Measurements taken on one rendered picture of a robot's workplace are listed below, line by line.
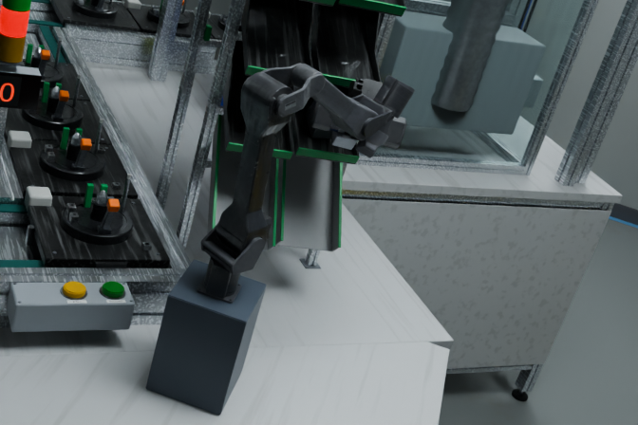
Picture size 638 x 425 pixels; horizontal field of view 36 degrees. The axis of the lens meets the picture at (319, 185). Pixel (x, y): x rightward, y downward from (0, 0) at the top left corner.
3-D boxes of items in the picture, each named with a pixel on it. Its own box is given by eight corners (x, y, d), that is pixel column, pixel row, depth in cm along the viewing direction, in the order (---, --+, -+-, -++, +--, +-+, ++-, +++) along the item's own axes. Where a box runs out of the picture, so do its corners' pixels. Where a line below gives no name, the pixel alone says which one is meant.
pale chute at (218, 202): (269, 250, 203) (275, 246, 199) (206, 244, 199) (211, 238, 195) (273, 123, 212) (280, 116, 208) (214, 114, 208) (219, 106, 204)
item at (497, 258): (531, 401, 360) (623, 195, 325) (251, 421, 309) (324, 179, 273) (440, 294, 414) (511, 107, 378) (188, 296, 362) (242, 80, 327)
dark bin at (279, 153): (289, 160, 196) (301, 137, 191) (225, 151, 192) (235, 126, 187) (279, 58, 213) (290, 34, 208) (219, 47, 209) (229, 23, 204)
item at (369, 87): (384, 120, 187) (394, 86, 186) (348, 110, 185) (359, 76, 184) (374, 116, 192) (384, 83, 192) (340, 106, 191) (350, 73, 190)
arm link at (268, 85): (273, 92, 151) (303, 85, 155) (242, 72, 155) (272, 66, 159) (239, 265, 166) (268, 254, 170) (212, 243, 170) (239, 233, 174)
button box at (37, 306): (129, 330, 181) (136, 302, 179) (11, 333, 171) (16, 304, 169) (121, 307, 187) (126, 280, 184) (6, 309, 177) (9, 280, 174)
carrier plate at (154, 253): (168, 268, 194) (170, 259, 193) (44, 267, 183) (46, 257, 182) (138, 207, 213) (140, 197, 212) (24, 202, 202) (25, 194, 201)
